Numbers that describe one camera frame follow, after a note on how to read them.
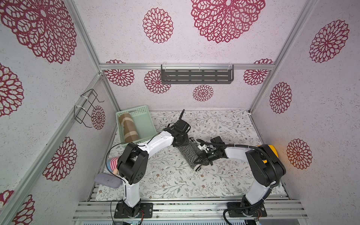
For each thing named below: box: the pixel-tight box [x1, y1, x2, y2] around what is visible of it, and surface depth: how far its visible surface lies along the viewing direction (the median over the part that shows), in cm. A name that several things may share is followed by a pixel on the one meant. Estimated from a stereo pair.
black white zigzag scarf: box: [177, 137, 204, 170], surface depth 89 cm
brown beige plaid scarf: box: [118, 112, 141, 143], surface depth 105 cm
